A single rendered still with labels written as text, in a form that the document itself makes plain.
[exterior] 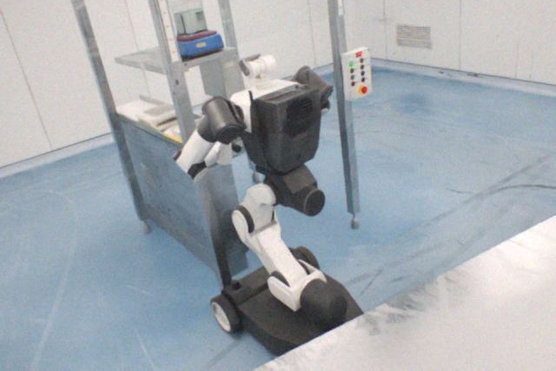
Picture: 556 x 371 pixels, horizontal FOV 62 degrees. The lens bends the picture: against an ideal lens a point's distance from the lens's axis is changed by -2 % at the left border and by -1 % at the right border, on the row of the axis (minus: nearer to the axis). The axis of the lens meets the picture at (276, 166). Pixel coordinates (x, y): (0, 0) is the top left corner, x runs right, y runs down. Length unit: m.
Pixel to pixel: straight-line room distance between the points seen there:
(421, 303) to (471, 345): 0.17
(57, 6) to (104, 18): 0.46
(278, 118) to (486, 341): 0.92
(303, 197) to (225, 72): 0.77
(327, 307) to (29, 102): 4.10
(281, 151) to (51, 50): 3.96
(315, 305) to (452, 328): 0.92
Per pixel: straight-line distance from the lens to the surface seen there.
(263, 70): 1.79
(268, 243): 2.23
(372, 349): 1.19
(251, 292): 2.39
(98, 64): 3.09
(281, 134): 1.65
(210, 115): 1.67
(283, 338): 2.16
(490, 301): 1.33
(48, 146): 5.52
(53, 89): 5.41
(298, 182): 1.82
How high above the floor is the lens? 1.69
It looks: 25 degrees down
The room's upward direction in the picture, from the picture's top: 9 degrees counter-clockwise
